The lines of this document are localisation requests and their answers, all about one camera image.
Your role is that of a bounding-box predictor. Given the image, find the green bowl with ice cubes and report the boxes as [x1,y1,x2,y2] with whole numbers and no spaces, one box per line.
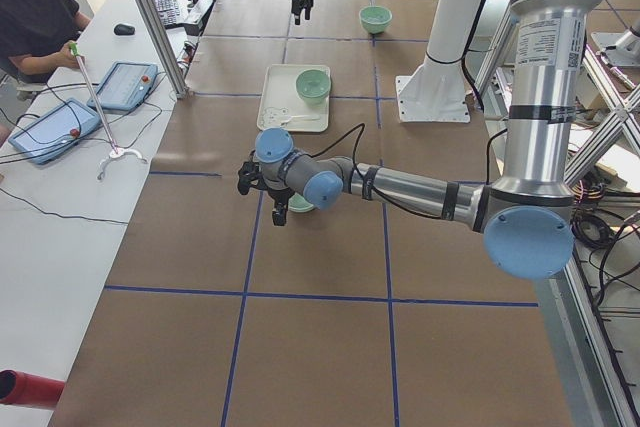
[359,5,393,35]

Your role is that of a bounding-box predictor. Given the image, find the white plastic spoon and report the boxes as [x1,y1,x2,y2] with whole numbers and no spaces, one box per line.
[277,115,321,126]

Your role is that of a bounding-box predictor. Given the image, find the white bear tray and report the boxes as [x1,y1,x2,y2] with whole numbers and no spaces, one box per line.
[256,64,331,133]

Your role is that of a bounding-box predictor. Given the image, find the black keyboard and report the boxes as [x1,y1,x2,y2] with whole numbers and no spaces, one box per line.
[153,0,182,29]

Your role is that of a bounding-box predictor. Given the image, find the reacher grabber stick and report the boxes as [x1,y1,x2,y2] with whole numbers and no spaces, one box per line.
[69,41,148,181]

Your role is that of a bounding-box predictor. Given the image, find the black computer mouse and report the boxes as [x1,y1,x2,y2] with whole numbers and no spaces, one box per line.
[113,23,136,36]

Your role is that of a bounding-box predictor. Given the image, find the far blue teach pendant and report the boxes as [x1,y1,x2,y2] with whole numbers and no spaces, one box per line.
[95,61,159,112]

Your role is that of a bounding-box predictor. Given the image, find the blue teach pendant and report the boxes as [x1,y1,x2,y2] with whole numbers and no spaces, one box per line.
[8,98,101,165]
[95,61,159,112]

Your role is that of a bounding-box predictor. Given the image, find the near blue teach pendant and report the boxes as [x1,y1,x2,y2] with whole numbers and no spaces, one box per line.
[8,98,101,165]

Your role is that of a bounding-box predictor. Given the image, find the seated person black shirt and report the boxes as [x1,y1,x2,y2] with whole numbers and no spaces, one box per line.
[1,0,90,83]

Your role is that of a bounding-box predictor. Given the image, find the red cylinder object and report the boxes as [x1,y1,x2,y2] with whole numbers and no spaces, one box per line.
[1,370,65,410]

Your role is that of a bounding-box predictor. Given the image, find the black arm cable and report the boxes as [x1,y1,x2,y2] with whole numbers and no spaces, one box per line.
[304,122,509,213]

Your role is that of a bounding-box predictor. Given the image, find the white camera stand column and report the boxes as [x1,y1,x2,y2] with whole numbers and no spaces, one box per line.
[396,0,483,123]

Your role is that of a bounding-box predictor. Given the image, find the aluminium frame post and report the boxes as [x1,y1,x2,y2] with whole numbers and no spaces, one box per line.
[135,0,189,99]

